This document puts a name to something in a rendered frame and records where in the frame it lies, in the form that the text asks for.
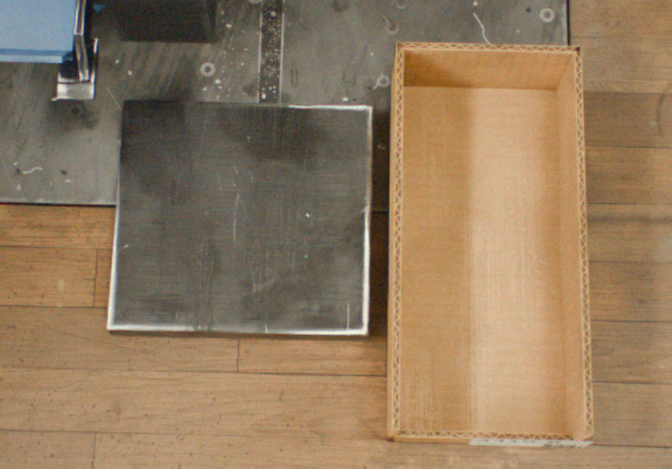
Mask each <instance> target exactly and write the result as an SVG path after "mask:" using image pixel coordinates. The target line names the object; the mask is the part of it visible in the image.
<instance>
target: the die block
mask: <svg viewBox="0 0 672 469"><path fill-rule="evenodd" d="M108 4H109V5H110V8H111V11H112V13H113V16H114V18H115V21H116V24H117V26H118V30H119V33H120V35H121V38H122V40H123V41H124V42H158V43H198V44H213V43H214V33H215V14H216V0H94V2H93V5H108Z"/></svg>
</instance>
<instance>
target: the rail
mask: <svg viewBox="0 0 672 469"><path fill-rule="evenodd" d="M88 2H89V0H77V5H76V17H75V28H74V36H75V37H76V36H83V37H84V39H85V40H90V39H91V26H92V14H93V2H94V0H90V2H89V8H88V7H87V6H88ZM87 8H88V9H89V13H88V12H87ZM87 14H88V15H87ZM87 16H88V22H87V23H88V25H87V24H86V18H87ZM86 25H87V27H86ZM86 29H87V31H85V30H86ZM85 33H87V34H86V35H87V36H85ZM86 37H87V38H86Z"/></svg>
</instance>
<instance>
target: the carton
mask: <svg viewBox="0 0 672 469"><path fill-rule="evenodd" d="M592 434H593V411H592V378H591V346H590V313H589V281H588V248H587V215H586V183H585V150H584V117H583V84H582V52H581V47H573V46H533V45H492V44H453V43H413V42H396V48H395V56H394V64H393V71H392V79H391V129H390V206H389V282H388V359H387V435H386V441H387V442H423V443H465V444H475V445H516V446H558V447H567V448H585V447H587V446H589V445H590V444H592V442H594V441H582V440H583V439H585V438H587V437H589V436H591V435H592Z"/></svg>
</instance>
